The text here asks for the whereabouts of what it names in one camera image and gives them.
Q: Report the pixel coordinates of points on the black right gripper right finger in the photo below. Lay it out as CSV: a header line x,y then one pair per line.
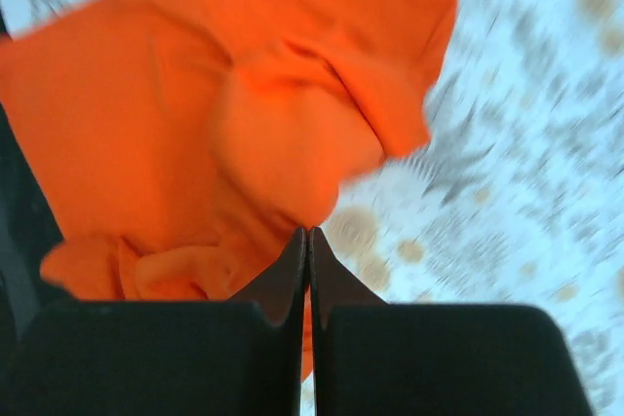
x,y
374,358

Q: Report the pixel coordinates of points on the floral patterned table mat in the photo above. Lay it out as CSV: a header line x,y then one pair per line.
x,y
516,198

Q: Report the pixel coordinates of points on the orange t shirt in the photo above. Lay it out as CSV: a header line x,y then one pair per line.
x,y
179,143

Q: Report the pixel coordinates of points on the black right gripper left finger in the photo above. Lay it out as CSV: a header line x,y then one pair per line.
x,y
241,356

